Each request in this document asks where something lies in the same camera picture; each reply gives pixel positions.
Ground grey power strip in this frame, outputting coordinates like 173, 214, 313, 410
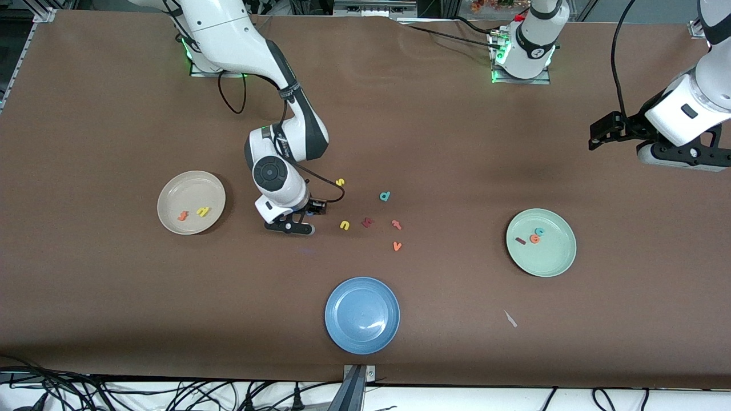
334, 0, 417, 18

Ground blue plate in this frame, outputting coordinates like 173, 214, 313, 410
324, 277, 400, 355

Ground light green plate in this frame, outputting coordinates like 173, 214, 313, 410
505, 208, 577, 278

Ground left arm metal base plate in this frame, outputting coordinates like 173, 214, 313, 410
490, 29, 552, 85

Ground beige brown plate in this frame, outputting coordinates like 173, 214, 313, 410
157, 170, 227, 236

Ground black cable on table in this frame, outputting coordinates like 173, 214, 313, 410
400, 16, 504, 49

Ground orange artificial flowers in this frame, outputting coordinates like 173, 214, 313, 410
471, 0, 529, 13

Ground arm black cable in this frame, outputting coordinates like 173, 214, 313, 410
217, 71, 346, 203
611, 0, 637, 118

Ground brown table cover sheet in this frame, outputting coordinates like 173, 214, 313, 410
0, 10, 731, 389

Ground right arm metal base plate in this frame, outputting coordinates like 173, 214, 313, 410
190, 57, 252, 78

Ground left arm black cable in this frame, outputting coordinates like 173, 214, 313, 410
611, 0, 637, 118

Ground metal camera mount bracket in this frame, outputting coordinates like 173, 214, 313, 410
336, 364, 376, 411

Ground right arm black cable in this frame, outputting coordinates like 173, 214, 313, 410
217, 71, 346, 203

